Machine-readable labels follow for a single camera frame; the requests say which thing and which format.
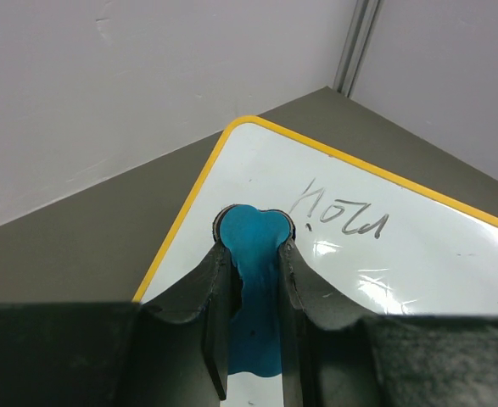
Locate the yellow framed whiteboard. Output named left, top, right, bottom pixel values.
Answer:
left=125, top=117, right=498, bottom=406

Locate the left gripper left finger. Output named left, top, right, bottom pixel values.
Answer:
left=116, top=242, right=242, bottom=402

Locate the corner aluminium wall profile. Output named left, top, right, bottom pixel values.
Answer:
left=333, top=0, right=384, bottom=98

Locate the blue eraser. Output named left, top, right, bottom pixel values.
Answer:
left=214, top=204, right=295, bottom=378

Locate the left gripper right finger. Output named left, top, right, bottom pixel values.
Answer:
left=277, top=239, right=383, bottom=406

